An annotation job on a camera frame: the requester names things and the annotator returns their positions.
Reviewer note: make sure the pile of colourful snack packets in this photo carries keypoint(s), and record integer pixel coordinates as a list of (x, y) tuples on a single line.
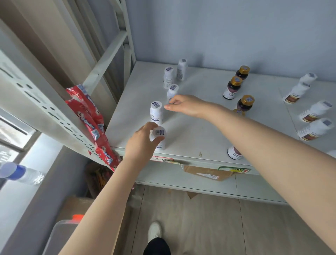
[(101, 176)]

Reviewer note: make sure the gray window sill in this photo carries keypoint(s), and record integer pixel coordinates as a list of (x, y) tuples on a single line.
[(10, 199)]

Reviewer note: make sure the small open cardboard box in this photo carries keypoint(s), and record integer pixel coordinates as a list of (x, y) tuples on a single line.
[(207, 173)]

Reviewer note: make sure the white metal shelf rack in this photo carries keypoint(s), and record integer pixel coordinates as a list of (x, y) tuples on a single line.
[(189, 136)]

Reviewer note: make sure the window with metal bars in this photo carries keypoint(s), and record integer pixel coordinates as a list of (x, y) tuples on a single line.
[(13, 136)]

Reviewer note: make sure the person's left forearm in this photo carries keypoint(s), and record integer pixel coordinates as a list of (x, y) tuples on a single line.
[(105, 210)]

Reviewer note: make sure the clear bin orange handles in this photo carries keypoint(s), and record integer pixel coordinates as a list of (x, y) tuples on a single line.
[(60, 233)]

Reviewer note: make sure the person's right hand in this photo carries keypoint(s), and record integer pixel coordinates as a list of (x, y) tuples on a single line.
[(189, 105)]

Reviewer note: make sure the person's left hand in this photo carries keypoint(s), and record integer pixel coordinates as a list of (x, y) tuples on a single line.
[(141, 147)]

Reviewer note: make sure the bunch of red snack strips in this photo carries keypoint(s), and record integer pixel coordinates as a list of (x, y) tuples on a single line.
[(89, 113)]

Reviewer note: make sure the person's right white shoe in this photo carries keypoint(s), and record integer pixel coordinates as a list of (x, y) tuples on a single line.
[(154, 231)]

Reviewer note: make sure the person's right forearm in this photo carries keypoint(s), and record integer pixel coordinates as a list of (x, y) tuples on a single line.
[(275, 163)]

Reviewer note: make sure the clear water bottle blue label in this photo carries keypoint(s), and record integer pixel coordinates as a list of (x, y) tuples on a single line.
[(18, 173)]

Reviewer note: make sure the person's black trousers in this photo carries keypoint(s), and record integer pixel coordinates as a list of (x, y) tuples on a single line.
[(157, 247)]

